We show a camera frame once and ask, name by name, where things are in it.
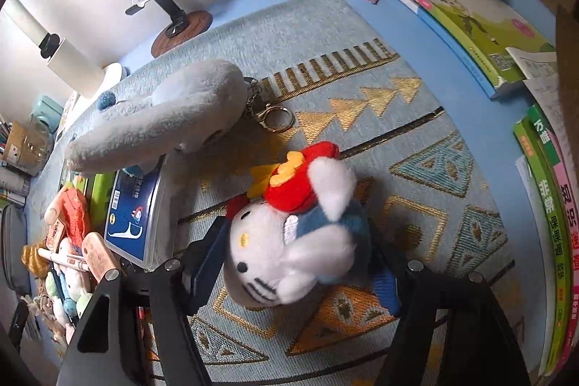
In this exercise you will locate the brown cardboard panel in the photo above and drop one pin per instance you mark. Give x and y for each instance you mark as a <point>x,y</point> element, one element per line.
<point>567,74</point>

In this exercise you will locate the clear floss pick box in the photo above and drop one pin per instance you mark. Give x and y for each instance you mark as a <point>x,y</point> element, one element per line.
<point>131,209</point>

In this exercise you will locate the pink spine textbook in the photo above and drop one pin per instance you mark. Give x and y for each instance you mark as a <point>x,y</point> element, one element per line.
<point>572,205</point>

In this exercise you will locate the green spine textbook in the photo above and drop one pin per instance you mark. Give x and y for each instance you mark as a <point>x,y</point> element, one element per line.
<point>549,232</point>

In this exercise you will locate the glass jar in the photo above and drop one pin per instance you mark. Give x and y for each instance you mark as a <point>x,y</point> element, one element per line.
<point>38,142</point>

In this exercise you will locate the red orange plush charm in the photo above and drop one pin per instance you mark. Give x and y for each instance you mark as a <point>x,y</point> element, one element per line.
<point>74,209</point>

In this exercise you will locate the white cat plush red bow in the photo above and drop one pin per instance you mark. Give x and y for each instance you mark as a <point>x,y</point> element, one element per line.
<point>271,250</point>

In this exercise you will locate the green cartoon cover book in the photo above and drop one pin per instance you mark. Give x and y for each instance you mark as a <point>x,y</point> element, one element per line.
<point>479,28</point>

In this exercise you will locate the mint green container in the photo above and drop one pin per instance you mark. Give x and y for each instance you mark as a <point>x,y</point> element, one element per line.
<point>47,110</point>

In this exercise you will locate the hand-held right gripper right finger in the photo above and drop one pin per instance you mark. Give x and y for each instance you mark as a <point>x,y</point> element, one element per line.
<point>386,286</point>

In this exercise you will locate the white desk lamp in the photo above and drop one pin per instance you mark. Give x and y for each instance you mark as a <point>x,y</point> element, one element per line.
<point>59,51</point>

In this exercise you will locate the brown cardboard box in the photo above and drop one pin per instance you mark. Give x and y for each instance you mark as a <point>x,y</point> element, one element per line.
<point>18,142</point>

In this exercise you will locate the loose paper sheets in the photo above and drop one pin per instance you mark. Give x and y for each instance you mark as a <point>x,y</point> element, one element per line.
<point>533,65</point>

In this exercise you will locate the grey zip pouch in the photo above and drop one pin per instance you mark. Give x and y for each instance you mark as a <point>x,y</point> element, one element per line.
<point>13,250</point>

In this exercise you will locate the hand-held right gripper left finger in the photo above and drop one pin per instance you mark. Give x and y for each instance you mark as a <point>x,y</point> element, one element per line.
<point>203,277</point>

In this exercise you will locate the golden ornament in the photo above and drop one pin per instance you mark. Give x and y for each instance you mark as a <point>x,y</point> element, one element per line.
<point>35,259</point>

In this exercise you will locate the patterned blue-grey table mat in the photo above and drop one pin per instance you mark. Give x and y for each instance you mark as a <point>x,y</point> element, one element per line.
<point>362,65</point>

